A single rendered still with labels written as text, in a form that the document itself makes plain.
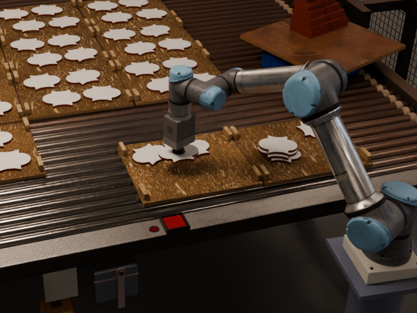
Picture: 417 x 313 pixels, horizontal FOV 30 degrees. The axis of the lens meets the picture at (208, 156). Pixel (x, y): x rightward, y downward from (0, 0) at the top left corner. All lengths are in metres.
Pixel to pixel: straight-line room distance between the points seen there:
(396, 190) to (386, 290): 0.30
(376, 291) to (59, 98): 1.42
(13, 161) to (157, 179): 0.49
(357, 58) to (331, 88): 1.13
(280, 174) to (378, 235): 0.60
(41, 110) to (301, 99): 1.21
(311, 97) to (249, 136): 0.78
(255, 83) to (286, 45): 0.93
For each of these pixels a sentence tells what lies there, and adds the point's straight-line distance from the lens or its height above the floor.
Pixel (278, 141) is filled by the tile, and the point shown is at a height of 0.97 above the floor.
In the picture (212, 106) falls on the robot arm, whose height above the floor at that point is 1.25.
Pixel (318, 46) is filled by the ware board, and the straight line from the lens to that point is 3.33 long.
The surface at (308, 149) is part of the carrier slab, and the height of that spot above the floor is 0.94.
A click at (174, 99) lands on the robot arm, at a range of 2.45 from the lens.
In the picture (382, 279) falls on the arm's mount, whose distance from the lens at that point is 2.37.
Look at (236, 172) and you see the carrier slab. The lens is 2.63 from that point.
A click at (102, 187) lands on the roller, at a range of 2.58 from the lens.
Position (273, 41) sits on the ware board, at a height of 1.04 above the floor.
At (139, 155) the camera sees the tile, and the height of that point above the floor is 0.95.
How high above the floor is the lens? 2.40
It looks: 33 degrees down
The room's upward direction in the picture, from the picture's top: 3 degrees clockwise
